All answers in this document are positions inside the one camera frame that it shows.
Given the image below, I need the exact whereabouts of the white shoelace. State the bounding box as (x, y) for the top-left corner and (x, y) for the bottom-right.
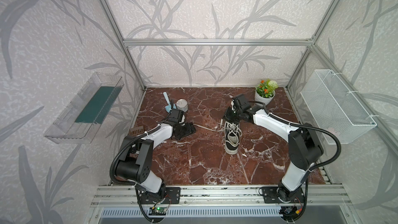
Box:
(194, 120), (243, 138)

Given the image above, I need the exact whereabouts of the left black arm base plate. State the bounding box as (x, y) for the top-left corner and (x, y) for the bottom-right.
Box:
(138, 186), (181, 204)

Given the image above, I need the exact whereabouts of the black white canvas sneaker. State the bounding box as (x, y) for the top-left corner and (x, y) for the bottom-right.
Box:
(224, 121), (242, 155)

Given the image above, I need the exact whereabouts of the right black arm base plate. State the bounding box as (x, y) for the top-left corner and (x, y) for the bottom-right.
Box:
(259, 186), (305, 204)

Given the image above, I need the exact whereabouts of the clear plastic wall tray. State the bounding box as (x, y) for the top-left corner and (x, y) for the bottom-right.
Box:
(44, 72), (124, 144)

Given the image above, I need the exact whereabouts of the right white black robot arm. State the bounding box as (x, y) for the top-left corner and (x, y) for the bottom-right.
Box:
(224, 94), (342, 203)

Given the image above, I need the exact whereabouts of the white wire basket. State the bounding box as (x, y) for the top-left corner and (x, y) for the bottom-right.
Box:
(301, 69), (377, 144)

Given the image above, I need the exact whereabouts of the silver tin can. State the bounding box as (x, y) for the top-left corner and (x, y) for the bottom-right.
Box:
(176, 99), (188, 112)

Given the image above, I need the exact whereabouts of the aluminium front rail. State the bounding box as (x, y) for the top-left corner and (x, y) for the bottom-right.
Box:
(91, 184), (352, 207)

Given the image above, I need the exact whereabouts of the right controller board with wires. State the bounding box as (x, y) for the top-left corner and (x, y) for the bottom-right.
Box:
(279, 206), (302, 216)

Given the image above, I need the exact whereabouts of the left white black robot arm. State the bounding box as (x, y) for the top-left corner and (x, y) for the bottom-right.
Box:
(109, 109), (195, 199)

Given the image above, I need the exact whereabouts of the light blue scoop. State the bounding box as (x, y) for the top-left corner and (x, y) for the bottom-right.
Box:
(163, 92), (172, 113)

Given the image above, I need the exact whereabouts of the potted plant white pot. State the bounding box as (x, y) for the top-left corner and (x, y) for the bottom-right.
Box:
(255, 79), (278, 107)

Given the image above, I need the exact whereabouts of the green circuit board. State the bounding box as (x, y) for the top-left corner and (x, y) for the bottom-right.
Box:
(148, 207), (169, 216)

